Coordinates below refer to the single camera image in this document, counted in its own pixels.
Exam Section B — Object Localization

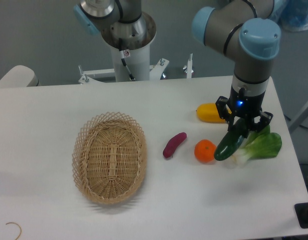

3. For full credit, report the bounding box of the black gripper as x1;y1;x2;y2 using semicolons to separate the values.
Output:
215;87;273;138

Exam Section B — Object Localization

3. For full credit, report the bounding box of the green cucumber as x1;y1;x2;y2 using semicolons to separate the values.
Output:
214;118;249;161

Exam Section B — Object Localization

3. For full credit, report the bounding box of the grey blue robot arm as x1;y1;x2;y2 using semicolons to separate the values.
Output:
74;0;281;131

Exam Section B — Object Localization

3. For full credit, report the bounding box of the green bok choy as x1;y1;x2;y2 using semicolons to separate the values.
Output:
226;125;282;166

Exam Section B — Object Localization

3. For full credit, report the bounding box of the yellow mango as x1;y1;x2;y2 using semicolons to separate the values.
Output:
196;103;226;124

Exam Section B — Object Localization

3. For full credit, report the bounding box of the orange tangerine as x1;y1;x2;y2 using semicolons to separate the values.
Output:
194;139;216;163

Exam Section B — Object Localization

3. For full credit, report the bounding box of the purple sweet potato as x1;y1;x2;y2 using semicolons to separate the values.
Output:
162;132;187;159

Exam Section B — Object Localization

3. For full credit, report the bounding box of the blue plastic bag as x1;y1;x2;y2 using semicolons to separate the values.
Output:
268;0;308;32

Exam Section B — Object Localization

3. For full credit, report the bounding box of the black device at table edge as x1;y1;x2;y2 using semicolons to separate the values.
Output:
294;202;308;229

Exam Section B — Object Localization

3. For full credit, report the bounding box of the woven wicker basket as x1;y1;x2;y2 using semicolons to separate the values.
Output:
72;112;147;205

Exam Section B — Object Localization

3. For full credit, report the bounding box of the white chair back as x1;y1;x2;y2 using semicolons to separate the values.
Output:
0;65;41;89

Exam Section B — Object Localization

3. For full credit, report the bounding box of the tan rubber band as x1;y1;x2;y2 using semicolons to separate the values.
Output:
5;221;23;240

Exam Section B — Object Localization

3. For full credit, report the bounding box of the white frame at right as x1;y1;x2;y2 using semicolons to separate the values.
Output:
287;101;308;133

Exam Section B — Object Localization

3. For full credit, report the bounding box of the black cable on pedestal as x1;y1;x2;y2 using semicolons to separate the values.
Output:
118;37;136;82

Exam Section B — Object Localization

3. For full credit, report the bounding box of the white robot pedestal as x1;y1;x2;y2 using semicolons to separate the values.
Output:
78;13;194;85

